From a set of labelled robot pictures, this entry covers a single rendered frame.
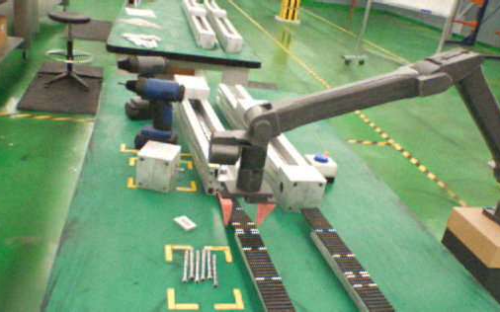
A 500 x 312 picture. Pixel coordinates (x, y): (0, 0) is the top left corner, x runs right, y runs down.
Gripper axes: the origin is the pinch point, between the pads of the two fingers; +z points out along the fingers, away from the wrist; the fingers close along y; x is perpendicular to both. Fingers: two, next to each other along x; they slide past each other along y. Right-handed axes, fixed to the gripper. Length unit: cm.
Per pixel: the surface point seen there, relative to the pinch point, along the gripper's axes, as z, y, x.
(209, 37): -4, -32, -208
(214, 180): -1.4, 3.1, -18.1
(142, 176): -0.4, 21.4, -21.6
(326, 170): -1.4, -32.6, -26.1
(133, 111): 0, 21, -72
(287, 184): -4.4, -14.1, -10.8
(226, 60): 4, -39, -186
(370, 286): -0.3, -20.0, 25.2
